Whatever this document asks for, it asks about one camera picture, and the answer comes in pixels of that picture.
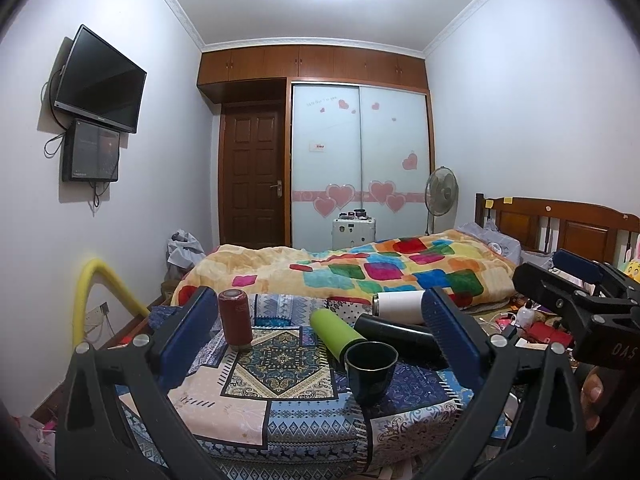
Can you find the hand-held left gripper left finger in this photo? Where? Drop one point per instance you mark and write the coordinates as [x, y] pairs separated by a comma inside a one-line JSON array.
[[192, 332]]

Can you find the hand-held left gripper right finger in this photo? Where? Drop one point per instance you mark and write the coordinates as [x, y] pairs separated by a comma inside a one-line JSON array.
[[452, 342]]

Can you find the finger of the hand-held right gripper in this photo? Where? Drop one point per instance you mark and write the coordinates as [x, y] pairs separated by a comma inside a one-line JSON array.
[[577, 263], [545, 290]]

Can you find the red tumbler cup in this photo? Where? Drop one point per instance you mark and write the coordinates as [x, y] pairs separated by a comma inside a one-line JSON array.
[[235, 321]]

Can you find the black bottle cup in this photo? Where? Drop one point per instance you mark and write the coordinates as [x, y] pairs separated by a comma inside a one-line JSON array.
[[400, 337]]

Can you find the white bottle cup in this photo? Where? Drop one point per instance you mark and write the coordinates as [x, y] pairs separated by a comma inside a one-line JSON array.
[[400, 306]]

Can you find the dark green cup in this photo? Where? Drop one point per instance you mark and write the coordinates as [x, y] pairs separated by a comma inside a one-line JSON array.
[[370, 372]]

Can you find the green bottle cup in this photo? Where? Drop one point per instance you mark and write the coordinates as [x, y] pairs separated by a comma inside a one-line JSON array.
[[334, 336]]

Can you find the person's right hand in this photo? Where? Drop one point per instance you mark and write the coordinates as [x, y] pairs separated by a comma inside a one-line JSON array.
[[592, 395]]

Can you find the small white bottle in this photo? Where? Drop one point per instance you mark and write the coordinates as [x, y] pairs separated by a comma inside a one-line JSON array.
[[525, 316]]

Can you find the red box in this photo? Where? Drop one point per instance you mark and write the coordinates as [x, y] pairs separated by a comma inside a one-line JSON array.
[[549, 334]]

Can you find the wooden bed headboard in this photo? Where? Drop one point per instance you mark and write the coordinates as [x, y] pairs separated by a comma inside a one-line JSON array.
[[555, 222]]

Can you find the yellow plush toy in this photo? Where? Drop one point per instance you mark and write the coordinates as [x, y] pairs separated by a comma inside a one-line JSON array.
[[631, 262]]

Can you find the grey pillow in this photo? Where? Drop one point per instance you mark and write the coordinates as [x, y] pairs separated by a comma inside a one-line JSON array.
[[492, 242]]

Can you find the grey clothes pile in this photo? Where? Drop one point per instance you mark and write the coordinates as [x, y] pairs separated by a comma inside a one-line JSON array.
[[184, 255]]

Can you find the colourful patchwork quilt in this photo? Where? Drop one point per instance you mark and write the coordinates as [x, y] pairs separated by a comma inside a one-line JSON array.
[[380, 270]]

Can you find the yellow foam tube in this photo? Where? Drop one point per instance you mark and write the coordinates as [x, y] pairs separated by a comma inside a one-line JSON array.
[[97, 290]]

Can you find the patterned blue blanket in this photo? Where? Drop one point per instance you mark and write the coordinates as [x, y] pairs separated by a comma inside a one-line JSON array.
[[280, 400]]

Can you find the standing electric fan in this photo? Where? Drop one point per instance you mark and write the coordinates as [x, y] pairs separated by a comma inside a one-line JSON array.
[[442, 195]]

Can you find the white small cabinet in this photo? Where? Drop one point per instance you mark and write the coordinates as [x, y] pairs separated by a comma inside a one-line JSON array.
[[354, 234]]

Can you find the brown wooden door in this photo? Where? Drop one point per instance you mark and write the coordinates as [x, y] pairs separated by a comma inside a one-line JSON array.
[[252, 175]]

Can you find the glass wardrobe with hearts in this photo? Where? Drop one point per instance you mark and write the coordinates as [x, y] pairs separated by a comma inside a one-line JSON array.
[[360, 160]]

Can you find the wooden overhead cabinets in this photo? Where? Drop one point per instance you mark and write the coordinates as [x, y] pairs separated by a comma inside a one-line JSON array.
[[310, 67]]

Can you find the wall power socket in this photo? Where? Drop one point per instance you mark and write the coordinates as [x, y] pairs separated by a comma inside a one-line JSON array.
[[97, 314]]

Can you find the small black wall monitor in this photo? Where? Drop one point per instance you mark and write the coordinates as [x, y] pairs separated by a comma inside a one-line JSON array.
[[91, 151]]

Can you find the wall-mounted black television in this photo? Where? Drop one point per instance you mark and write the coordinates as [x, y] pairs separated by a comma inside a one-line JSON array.
[[100, 80]]

